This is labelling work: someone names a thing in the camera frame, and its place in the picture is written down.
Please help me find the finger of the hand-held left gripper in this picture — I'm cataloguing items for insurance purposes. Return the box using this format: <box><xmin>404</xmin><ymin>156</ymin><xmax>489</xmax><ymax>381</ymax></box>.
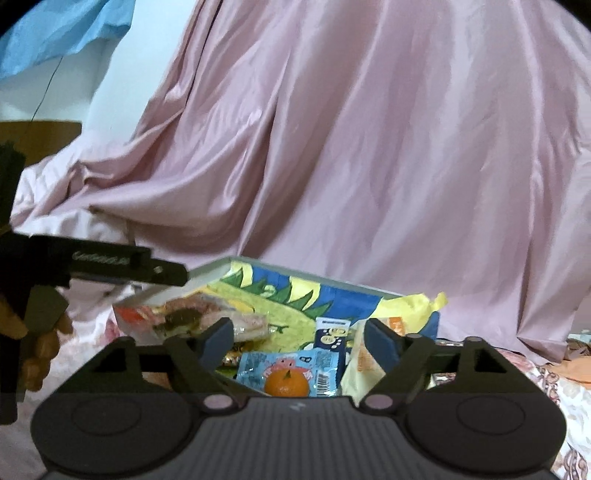
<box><xmin>139</xmin><ymin>260</ymin><xmax>189</xmax><ymax>287</ymax></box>

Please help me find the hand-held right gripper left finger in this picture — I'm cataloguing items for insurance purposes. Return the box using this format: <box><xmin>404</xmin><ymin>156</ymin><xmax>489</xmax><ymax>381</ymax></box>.
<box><xmin>58</xmin><ymin>316</ymin><xmax>254</xmax><ymax>411</ymax></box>

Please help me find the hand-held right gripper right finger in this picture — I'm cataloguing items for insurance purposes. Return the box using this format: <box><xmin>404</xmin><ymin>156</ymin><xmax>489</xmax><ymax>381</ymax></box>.
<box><xmin>363</xmin><ymin>318</ymin><xmax>539</xmax><ymax>411</ymax></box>

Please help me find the orange and white snack packet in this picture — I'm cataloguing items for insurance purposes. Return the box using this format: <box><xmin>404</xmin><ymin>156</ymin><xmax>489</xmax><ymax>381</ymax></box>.
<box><xmin>344</xmin><ymin>318</ymin><xmax>407</xmax><ymax>400</ymax></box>

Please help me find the clear sandwich packet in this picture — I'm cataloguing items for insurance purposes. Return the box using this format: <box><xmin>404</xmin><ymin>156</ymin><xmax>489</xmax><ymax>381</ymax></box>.
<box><xmin>113</xmin><ymin>296</ymin><xmax>272</xmax><ymax>346</ymax></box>

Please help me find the grey box with printed inside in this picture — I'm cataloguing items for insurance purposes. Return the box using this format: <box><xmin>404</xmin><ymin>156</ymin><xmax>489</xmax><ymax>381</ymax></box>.
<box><xmin>112</xmin><ymin>255</ymin><xmax>443</xmax><ymax>398</ymax></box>

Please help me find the orange mandarin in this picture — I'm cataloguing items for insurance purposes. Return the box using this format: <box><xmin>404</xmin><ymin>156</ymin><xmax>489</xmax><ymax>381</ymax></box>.
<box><xmin>264</xmin><ymin>369</ymin><xmax>310</xmax><ymax>398</ymax></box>

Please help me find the person's left hand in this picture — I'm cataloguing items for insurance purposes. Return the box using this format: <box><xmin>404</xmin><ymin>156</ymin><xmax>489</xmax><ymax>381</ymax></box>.
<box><xmin>0</xmin><ymin>295</ymin><xmax>75</xmax><ymax>394</ymax></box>

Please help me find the crumpled yellow plastic bag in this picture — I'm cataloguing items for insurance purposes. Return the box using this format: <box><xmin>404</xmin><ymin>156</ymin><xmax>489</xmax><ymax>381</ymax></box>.
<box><xmin>367</xmin><ymin>291</ymin><xmax>450</xmax><ymax>326</ymax></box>

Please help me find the small blue and white packet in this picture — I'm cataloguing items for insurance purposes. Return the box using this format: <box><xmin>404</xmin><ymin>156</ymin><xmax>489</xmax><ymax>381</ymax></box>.
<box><xmin>313</xmin><ymin>316</ymin><xmax>351</xmax><ymax>357</ymax></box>

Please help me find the pale pink satin quilt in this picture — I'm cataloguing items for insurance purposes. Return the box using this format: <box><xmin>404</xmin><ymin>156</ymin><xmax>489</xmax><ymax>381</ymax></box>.
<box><xmin>9</xmin><ymin>154</ymin><xmax>139</xmax><ymax>301</ymax></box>

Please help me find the blue packet with pink figure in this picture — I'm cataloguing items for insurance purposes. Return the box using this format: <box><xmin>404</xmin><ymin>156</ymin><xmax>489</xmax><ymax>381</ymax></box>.
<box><xmin>235</xmin><ymin>347</ymin><xmax>347</xmax><ymax>398</ymax></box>

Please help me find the brown board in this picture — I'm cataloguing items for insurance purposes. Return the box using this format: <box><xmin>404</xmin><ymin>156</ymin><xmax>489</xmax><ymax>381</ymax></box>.
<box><xmin>0</xmin><ymin>120</ymin><xmax>83</xmax><ymax>168</ymax></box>

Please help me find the pink satin cloth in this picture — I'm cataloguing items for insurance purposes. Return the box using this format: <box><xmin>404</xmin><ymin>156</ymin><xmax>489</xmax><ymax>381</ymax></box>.
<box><xmin>69</xmin><ymin>0</ymin><xmax>591</xmax><ymax>363</ymax></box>

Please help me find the floral printed blanket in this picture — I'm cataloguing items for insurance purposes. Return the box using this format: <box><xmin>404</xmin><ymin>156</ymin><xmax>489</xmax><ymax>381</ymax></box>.
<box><xmin>429</xmin><ymin>336</ymin><xmax>591</xmax><ymax>480</ymax></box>

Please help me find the orange and green cloth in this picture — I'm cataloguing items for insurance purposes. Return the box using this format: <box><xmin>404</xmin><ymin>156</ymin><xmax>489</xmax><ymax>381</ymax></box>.
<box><xmin>560</xmin><ymin>329</ymin><xmax>591</xmax><ymax>385</ymax></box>

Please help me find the blue cloth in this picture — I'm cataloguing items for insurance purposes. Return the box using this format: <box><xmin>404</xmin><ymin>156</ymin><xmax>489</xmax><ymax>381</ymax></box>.
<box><xmin>0</xmin><ymin>0</ymin><xmax>136</xmax><ymax>80</ymax></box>

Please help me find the thin dark cable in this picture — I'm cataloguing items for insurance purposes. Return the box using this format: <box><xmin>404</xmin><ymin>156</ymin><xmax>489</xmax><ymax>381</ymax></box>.
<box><xmin>30</xmin><ymin>54</ymin><xmax>64</xmax><ymax>123</ymax></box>

